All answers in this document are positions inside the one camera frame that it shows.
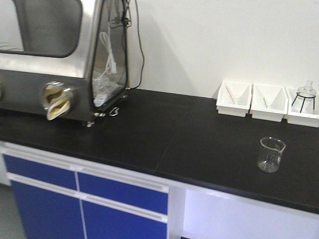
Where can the middle white plastic bin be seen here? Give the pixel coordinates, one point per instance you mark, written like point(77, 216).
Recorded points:
point(269, 103)

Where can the white plastic bin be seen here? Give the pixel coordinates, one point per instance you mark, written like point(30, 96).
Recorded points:
point(269, 103)
point(242, 93)
point(303, 119)

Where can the red striped glass pipette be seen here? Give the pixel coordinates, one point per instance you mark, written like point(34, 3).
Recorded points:
point(231, 95)

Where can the stainless steel glove box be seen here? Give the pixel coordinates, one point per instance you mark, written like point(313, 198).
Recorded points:
point(81, 43)

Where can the left white plastic bin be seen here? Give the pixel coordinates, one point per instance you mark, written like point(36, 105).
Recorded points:
point(242, 93)

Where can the cream rubber glove port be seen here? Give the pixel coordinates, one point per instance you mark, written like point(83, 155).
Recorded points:
point(57, 99)

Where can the right white plastic bin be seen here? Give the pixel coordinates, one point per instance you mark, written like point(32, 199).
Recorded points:
point(303, 119)

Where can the blue cabinet door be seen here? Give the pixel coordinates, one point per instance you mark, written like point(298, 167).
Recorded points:
point(106, 223)
point(46, 214)

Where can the blue drawer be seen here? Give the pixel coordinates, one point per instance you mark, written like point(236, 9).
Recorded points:
point(42, 172)
point(125, 193)

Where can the clear glass beaker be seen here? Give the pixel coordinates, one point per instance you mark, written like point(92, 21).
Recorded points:
point(270, 154)

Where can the round bottom glass flask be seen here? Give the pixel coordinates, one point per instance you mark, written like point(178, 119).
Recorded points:
point(307, 91)

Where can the blue upper left drawer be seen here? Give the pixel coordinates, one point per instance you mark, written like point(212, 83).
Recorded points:
point(42, 172)

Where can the blue lower right cabinet door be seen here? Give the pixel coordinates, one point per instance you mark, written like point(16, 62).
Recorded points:
point(106, 223)

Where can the blue upper right drawer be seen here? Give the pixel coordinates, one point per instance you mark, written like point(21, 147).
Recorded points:
point(125, 193)

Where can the black wire tripod stand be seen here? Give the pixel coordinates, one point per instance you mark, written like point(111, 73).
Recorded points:
point(303, 105)

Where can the blue lower left cabinet door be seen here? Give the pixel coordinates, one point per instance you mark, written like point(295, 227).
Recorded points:
point(46, 214)

